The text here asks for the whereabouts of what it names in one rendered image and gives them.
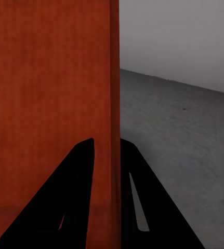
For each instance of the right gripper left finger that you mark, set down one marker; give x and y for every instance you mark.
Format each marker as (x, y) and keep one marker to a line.
(57, 216)

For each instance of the storage box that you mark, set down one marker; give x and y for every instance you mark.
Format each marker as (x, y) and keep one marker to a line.
(60, 85)

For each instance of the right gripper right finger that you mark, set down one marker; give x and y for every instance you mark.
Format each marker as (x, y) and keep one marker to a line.
(168, 227)

